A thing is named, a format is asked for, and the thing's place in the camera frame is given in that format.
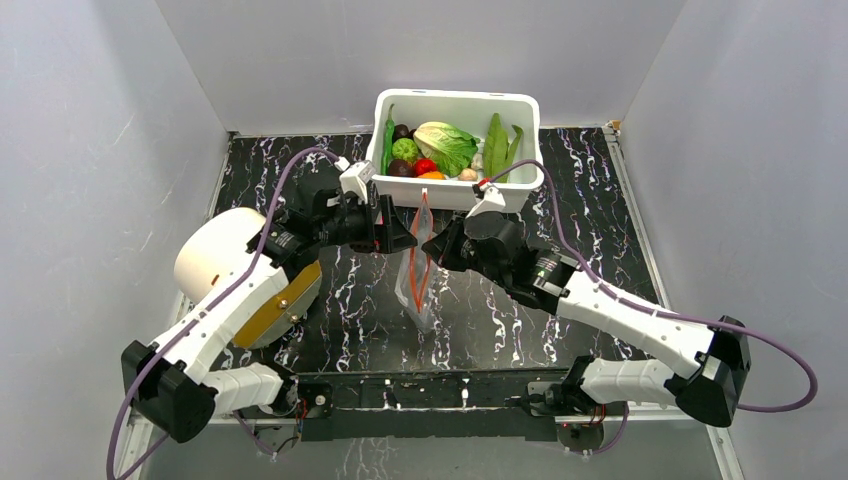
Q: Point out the orange fruit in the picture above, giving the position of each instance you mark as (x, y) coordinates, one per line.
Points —
(434, 175)

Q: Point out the green napa cabbage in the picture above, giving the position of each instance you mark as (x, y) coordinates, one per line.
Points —
(450, 148)

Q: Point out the green bumpy fruit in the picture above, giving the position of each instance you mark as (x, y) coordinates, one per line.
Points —
(405, 149)

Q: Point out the green leafy vegetable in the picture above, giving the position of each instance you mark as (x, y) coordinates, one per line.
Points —
(499, 150)

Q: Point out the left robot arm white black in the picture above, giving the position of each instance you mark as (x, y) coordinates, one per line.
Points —
(250, 278)

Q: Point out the dark purple fruit front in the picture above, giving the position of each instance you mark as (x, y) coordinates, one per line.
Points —
(401, 168)

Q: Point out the beige mushroom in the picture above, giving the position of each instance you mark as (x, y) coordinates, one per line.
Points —
(474, 172)

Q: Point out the red tomato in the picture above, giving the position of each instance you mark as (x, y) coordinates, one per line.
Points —
(424, 166)

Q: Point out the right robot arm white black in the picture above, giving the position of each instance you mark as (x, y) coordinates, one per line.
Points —
(699, 369)

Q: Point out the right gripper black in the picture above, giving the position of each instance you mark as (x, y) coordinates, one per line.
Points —
(457, 245)

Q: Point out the clear zip top bag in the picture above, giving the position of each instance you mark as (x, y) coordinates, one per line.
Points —
(412, 288)

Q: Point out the white plastic bin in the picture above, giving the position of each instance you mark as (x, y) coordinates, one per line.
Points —
(469, 111)

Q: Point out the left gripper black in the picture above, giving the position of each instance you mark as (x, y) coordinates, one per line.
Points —
(389, 238)

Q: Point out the white cylindrical drum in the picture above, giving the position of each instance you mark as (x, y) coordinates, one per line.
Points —
(220, 249)

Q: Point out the long green chili pepper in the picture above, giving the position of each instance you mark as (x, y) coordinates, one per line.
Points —
(387, 140)

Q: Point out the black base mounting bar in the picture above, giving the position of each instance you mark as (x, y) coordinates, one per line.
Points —
(524, 403)

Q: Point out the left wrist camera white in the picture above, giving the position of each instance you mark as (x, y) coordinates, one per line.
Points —
(355, 177)

